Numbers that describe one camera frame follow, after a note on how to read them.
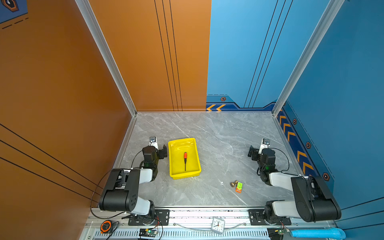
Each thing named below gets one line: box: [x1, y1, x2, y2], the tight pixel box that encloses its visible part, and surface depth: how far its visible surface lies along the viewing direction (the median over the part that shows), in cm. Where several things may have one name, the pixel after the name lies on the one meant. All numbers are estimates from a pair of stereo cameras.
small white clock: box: [211, 217, 225, 234], surface depth 71 cm
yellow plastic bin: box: [168, 137, 202, 180], surface depth 94 cm
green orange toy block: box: [235, 182, 244, 194], surface depth 82 cm
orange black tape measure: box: [100, 219, 115, 234], surface depth 71 cm
